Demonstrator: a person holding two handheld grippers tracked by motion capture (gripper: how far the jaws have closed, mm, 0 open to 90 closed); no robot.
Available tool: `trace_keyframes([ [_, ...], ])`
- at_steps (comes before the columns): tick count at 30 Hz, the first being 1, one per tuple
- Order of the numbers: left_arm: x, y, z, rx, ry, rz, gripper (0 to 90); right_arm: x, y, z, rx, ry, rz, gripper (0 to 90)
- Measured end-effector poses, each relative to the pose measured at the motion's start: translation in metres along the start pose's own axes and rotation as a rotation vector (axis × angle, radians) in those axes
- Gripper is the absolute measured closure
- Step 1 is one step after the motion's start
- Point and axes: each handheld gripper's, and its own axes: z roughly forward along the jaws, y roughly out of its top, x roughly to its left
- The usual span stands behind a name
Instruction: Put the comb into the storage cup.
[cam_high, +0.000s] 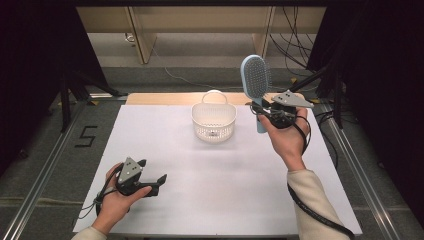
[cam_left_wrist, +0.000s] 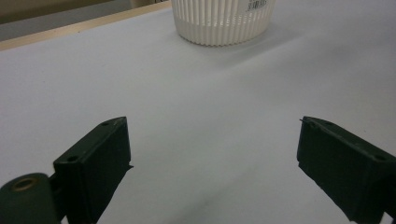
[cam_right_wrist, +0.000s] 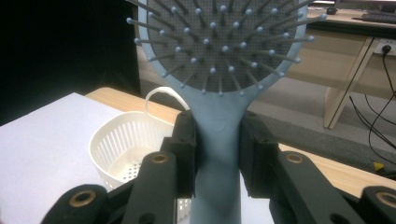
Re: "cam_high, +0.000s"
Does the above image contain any beige wooden desk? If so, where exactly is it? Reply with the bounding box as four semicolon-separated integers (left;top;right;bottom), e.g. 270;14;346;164
75;6;327;65

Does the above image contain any hand-held gripper cable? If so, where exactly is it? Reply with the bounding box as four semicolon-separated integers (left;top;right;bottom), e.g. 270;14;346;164
249;102;357;240
78;163;124;220

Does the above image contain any black metal stand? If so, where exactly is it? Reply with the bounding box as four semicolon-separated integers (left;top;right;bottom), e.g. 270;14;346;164
287;64;345;130
59;65;128;133

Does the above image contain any light blue hairbrush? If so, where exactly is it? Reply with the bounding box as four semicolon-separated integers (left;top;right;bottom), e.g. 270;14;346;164
240;54;273;134

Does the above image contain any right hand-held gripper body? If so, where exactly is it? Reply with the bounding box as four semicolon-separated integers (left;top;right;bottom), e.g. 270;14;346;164
263;89;315;130

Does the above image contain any left hand-held gripper cable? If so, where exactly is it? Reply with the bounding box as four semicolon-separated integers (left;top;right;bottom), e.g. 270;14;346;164
78;163;124;220

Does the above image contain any aluminium floor rail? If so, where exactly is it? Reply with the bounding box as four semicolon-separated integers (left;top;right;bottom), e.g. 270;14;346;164
319;102;406;240
1;100;90;240

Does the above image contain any person's left hand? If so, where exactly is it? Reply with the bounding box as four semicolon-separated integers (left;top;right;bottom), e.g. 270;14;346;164
91;162;153;236

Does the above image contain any white table sheet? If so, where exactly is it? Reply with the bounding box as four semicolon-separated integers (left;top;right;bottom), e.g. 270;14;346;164
72;104;364;236

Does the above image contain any white plastic basket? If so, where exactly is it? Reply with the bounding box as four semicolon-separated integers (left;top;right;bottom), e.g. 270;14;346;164
191;89;238;145

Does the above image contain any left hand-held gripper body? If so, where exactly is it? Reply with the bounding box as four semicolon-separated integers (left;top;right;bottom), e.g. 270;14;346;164
114;157;150;197

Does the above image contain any person's right hand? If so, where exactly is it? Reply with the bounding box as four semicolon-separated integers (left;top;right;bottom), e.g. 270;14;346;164
259;107;311;173

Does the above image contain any bundle of black cables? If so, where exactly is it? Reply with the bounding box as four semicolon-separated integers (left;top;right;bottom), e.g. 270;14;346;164
269;6;316;78

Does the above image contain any white floor cable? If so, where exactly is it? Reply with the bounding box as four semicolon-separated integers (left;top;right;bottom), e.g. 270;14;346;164
124;32;318;93

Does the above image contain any dark curtain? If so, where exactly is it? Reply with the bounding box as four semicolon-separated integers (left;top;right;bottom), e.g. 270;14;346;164
306;0;424;229
0;0;112;175

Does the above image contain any right hand-held gripper cable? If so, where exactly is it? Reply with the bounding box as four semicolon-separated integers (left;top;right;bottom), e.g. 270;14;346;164
249;102;357;240

